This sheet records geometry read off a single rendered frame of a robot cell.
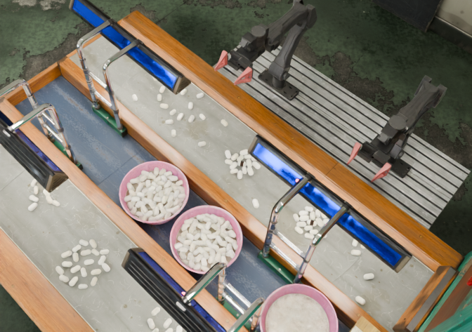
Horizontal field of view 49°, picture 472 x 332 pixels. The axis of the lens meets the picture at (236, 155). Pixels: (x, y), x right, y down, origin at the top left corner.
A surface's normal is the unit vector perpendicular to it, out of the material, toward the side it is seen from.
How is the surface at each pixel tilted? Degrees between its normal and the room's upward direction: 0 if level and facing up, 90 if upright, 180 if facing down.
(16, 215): 0
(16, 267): 0
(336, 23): 0
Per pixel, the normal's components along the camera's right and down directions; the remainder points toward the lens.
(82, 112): 0.04, -0.52
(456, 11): -0.65, 0.61
